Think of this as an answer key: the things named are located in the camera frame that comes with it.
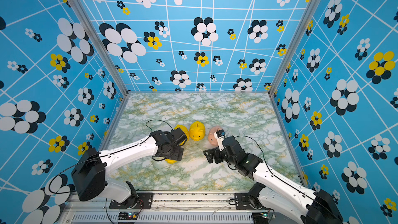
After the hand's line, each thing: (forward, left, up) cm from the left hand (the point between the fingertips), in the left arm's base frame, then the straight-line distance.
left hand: (177, 154), depth 83 cm
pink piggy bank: (+9, -19, +2) cm, 21 cm away
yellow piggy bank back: (+12, -11, +4) cm, 16 cm away
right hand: (+1, -19, +5) cm, 20 cm away
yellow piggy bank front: (-4, +3, 0) cm, 5 cm away
